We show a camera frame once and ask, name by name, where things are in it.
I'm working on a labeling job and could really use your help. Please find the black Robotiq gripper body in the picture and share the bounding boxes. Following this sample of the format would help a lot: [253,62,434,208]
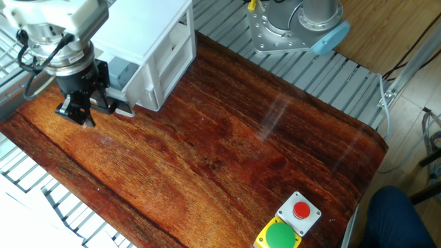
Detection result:
[56,61,103,96]

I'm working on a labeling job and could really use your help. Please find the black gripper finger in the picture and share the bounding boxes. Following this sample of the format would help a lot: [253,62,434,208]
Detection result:
[54,89,96,128]
[92,59,112,106]

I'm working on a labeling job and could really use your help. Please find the white drawer with black handle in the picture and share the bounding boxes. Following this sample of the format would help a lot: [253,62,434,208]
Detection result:
[90,54,143,118]

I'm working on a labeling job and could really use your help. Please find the white plastic drawer cabinet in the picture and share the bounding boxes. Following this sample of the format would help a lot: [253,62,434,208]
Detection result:
[91,0,198,112]

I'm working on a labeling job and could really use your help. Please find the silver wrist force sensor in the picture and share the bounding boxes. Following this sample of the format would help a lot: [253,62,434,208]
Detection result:
[25,23,96,77]

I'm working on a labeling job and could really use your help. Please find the white paper sheets stack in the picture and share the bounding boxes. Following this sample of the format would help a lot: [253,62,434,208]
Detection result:
[0,172,85,248]

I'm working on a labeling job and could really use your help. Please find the aluminium slatted workbench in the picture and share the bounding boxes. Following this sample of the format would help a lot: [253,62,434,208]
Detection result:
[0,0,392,248]

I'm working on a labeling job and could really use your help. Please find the yellow box with green button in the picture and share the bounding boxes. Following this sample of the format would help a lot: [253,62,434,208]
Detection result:
[254,216,302,248]

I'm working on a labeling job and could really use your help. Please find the grey box with red button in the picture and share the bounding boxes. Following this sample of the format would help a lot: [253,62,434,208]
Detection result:
[274,191,322,238]

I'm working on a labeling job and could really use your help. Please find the person leg in blue jeans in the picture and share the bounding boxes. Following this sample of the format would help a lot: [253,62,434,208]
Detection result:
[358,185,438,248]

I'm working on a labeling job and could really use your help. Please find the aluminium frame rail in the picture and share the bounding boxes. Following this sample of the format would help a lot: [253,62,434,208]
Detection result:
[377,20,441,110]
[0,68,59,121]

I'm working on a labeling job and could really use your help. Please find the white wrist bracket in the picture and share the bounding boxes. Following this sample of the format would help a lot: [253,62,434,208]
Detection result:
[1,0,110,41]

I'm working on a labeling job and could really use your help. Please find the white wire rack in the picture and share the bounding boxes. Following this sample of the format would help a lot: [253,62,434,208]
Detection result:
[0,27,35,87]

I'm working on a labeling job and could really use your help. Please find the light grey cable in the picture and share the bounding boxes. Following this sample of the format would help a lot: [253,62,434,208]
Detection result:
[376,73,431,175]

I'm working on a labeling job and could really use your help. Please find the black floor cable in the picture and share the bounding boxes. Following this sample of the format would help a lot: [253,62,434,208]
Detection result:
[382,13,441,82]

